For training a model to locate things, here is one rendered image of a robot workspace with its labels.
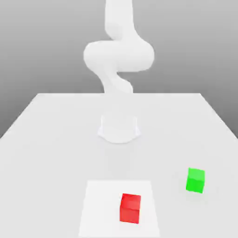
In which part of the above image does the small green cube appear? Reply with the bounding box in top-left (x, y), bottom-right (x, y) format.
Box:
top-left (185, 167), bottom-right (205, 194)

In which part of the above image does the small red cube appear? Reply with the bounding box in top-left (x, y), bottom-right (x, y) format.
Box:
top-left (119, 193), bottom-right (142, 225)

